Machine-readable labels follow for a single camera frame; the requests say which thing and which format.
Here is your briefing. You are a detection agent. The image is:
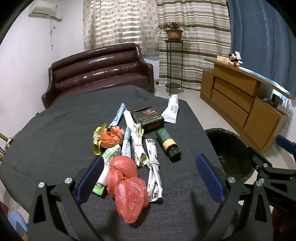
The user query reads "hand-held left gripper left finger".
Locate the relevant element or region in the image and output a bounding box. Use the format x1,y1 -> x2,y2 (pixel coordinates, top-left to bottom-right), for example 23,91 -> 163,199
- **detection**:
28,157 -> 105,241

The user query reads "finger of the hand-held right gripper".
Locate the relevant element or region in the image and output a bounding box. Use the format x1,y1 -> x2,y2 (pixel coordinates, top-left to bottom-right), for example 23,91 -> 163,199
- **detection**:
276,134 -> 296,152
252,152 -> 296,186

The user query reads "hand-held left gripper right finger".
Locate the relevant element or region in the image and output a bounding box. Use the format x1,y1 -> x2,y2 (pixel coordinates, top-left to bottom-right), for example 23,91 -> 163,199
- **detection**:
195,153 -> 275,241

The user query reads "green white packet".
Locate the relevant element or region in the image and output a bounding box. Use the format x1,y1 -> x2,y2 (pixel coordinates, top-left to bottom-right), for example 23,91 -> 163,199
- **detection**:
92,146 -> 121,195

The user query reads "black-lined trash bin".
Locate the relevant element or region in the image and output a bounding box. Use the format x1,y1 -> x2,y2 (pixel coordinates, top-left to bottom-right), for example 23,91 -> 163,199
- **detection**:
204,128 -> 258,185

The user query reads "yellow knotted wrapper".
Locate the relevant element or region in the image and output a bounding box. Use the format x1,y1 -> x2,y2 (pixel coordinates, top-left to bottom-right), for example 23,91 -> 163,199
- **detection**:
93,123 -> 110,155

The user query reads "red plastic bag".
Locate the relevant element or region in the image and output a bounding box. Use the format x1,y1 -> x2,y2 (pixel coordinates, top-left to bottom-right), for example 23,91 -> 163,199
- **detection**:
108,156 -> 150,223

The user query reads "orange plastic bag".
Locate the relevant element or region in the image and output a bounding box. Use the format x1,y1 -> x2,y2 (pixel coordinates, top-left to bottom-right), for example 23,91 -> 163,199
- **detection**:
100,126 -> 125,149

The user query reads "teal wrapper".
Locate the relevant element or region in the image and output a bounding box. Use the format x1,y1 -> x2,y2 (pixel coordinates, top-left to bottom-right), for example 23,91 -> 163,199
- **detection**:
121,127 -> 133,161

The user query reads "white yellow-green wrapper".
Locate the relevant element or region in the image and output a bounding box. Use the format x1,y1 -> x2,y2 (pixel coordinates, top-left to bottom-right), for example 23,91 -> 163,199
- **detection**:
130,123 -> 150,168

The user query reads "dark green bottle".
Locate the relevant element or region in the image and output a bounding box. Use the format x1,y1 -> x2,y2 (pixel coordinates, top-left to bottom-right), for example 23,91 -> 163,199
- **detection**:
155,127 -> 181,162

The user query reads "white black-print wrapper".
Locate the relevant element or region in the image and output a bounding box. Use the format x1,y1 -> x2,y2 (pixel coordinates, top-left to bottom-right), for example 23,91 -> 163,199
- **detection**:
145,138 -> 164,202

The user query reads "light blue packet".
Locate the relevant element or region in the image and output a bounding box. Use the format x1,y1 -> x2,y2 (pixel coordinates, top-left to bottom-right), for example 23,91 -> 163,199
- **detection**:
109,103 -> 127,127

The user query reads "long white wrapper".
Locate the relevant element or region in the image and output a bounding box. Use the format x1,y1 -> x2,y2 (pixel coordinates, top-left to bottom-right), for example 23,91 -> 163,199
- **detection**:
123,110 -> 139,136

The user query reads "white pouch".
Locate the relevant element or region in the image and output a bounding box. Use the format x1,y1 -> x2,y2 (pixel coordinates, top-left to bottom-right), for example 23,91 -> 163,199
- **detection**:
161,94 -> 180,124

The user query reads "black box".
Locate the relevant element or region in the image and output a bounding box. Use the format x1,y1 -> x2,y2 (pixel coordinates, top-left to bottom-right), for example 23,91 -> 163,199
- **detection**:
133,104 -> 165,133

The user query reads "white router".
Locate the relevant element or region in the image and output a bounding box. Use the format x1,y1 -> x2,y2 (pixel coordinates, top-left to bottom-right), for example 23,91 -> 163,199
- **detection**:
281,97 -> 291,112

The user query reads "small dark box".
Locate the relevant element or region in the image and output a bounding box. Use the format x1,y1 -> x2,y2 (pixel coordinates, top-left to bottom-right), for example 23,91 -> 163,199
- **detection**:
271,93 -> 283,108

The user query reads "dark grey tablecloth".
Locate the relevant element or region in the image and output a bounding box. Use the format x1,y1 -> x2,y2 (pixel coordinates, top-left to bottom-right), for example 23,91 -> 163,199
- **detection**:
0,85 -> 234,241

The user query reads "wooden cabinet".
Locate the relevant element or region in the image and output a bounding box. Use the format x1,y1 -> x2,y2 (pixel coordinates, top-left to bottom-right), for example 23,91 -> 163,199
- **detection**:
200,58 -> 296,154

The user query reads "light blue object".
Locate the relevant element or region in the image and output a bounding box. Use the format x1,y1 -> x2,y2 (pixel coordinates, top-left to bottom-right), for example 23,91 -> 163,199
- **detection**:
9,210 -> 28,232

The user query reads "mouse plush toy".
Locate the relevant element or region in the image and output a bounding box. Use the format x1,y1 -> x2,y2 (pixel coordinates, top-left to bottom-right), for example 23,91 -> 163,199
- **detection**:
228,50 -> 242,68

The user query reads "black metal plant stand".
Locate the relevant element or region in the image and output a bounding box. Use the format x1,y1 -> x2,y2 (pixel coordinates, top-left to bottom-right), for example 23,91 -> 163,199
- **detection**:
164,39 -> 184,95

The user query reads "brown leather sofa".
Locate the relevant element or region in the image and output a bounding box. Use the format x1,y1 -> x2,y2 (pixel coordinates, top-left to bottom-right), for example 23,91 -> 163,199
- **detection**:
42,42 -> 155,109

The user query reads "blue curtain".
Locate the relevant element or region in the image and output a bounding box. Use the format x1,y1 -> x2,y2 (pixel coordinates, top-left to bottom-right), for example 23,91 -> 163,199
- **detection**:
228,0 -> 296,100

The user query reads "striped curtain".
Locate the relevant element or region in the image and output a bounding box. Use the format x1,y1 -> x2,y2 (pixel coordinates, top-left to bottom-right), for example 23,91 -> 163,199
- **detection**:
156,0 -> 232,91

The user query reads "potted plant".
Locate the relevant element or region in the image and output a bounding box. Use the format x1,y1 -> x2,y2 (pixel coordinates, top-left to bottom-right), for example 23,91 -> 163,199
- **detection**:
159,21 -> 189,40

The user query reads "cream patterned curtain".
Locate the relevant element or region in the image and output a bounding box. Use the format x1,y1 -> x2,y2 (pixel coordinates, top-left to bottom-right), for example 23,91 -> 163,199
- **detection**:
83,0 -> 160,56

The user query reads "white air conditioner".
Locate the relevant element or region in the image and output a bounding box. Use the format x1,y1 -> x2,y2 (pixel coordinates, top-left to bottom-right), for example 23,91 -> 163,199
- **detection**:
28,3 -> 62,23

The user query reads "wall cable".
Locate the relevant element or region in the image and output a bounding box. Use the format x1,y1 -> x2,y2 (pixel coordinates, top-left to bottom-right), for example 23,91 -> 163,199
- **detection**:
49,22 -> 56,51

